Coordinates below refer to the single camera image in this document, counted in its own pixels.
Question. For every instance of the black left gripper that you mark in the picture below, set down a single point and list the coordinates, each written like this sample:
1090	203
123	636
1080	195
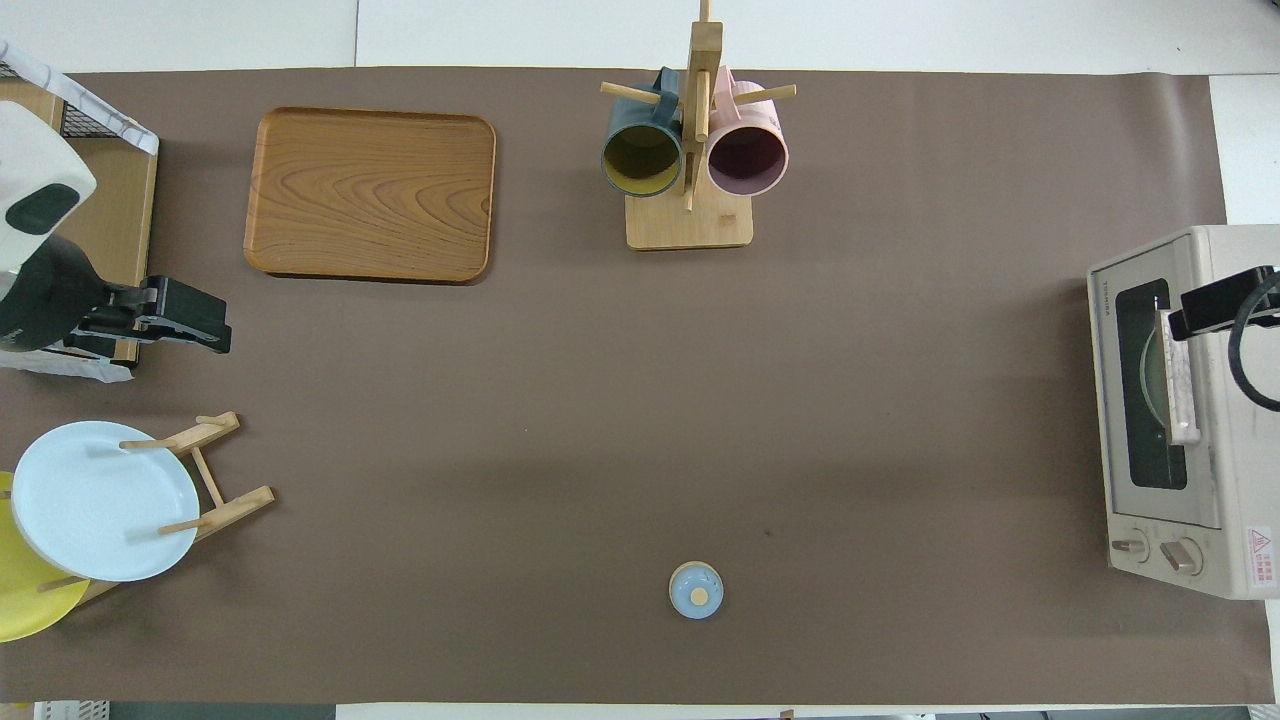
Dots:
45	295

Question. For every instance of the pale green plate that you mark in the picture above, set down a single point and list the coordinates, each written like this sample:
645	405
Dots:
1152	400

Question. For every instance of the oven glass door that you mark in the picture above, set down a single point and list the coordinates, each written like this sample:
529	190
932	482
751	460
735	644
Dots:
1195	480

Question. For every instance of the beige toaster oven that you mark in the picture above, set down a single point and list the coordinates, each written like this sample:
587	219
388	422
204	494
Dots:
1200	500

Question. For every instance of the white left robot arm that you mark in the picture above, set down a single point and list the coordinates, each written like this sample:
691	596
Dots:
40	150

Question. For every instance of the beige oven knob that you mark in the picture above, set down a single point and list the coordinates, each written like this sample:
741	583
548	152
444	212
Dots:
1130	547
1182	557

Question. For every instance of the white checked cloth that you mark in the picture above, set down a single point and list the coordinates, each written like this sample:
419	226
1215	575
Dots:
110	120
60	368

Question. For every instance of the two-level wooden shelf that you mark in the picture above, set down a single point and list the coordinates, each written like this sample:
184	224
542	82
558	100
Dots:
125	220

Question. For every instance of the light blue plate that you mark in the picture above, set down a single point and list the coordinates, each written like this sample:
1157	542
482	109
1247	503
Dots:
90	510

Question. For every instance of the wooden plate rack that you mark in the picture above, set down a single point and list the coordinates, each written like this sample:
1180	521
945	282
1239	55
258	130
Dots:
235	508

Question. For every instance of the rectangular wooden tray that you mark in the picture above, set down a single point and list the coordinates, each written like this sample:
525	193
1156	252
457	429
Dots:
370	195

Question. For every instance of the red warning sticker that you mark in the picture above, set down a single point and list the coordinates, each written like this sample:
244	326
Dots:
1260	560

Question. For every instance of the yellow plate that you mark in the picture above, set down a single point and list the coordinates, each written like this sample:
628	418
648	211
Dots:
25	600

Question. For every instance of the white plastic crate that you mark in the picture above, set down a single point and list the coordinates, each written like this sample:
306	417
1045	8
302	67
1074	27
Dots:
70	711

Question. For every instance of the brown paper table mat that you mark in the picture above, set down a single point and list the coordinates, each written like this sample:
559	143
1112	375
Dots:
600	400

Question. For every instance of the pink ribbed mug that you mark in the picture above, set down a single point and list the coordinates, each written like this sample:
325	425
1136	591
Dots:
748	160

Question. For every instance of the dark teal mug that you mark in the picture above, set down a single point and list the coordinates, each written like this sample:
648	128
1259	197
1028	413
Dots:
640	165

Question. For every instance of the wooden mug tree rack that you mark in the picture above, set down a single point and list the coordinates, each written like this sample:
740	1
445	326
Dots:
690	225

